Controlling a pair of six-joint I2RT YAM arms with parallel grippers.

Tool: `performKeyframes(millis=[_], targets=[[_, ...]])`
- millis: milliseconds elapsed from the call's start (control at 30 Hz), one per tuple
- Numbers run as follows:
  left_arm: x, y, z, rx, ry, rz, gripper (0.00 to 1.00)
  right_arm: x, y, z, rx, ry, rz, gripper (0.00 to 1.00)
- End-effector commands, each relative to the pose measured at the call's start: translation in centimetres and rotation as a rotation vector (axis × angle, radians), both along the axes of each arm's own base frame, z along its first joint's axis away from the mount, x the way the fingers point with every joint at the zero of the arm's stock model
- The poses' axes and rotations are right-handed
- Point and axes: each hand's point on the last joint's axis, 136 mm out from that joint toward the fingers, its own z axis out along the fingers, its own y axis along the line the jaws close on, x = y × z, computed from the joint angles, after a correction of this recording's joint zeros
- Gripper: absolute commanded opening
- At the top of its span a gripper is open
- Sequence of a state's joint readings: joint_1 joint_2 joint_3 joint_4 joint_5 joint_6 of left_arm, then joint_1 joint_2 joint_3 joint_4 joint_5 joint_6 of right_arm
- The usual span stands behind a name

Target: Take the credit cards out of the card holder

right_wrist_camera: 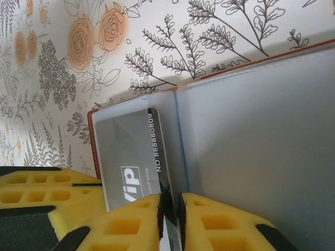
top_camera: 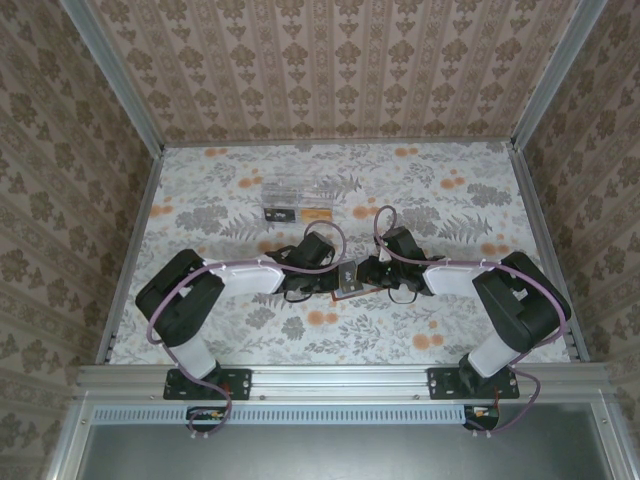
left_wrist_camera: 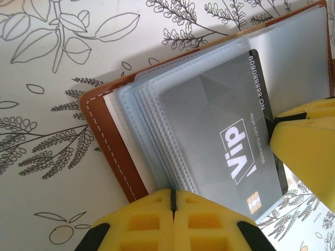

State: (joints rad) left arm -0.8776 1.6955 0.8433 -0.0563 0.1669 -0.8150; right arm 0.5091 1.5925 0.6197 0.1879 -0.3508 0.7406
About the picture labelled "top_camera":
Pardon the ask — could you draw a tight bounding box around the small brown card object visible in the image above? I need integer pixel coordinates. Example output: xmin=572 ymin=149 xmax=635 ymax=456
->
xmin=337 ymin=260 xmax=364 ymax=296

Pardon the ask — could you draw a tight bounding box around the brown leather card holder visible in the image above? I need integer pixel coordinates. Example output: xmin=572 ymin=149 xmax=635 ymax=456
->
xmin=332 ymin=284 xmax=394 ymax=302

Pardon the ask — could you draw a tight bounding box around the clear acrylic box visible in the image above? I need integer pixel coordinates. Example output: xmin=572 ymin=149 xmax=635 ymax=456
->
xmin=262 ymin=174 xmax=335 ymax=224

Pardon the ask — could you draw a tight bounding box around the grey metal panel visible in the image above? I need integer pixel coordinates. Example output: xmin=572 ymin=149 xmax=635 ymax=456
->
xmin=79 ymin=404 xmax=616 ymax=480

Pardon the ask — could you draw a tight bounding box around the left gripper thin black cable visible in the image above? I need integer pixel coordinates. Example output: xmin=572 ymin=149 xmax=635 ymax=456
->
xmin=283 ymin=287 xmax=322 ymax=304

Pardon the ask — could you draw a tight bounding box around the aluminium frame rail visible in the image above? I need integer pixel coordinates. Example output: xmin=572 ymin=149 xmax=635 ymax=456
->
xmin=79 ymin=363 xmax=609 ymax=401

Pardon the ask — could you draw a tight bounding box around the grey slotted cable duct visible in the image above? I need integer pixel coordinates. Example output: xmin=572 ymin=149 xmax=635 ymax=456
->
xmin=92 ymin=403 xmax=466 ymax=426

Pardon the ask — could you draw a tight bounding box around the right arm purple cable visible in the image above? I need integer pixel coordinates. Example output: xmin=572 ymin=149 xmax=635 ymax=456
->
xmin=372 ymin=205 xmax=573 ymax=441

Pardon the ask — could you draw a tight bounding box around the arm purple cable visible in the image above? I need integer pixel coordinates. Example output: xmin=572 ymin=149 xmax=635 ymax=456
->
xmin=145 ymin=222 xmax=351 ymax=441
xmin=372 ymin=205 xmax=573 ymax=441

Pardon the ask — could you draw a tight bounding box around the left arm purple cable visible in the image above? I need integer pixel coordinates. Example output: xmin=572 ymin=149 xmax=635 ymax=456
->
xmin=145 ymin=222 xmax=351 ymax=441

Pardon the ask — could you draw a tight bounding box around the aluminium side rail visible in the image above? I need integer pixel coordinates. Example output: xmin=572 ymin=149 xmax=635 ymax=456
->
xmin=507 ymin=142 xmax=589 ymax=361
xmin=97 ymin=147 xmax=166 ymax=364

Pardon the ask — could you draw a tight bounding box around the aluminium frame post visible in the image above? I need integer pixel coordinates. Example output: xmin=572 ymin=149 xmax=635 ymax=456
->
xmin=509 ymin=0 xmax=601 ymax=149
xmin=59 ymin=0 xmax=166 ymax=154

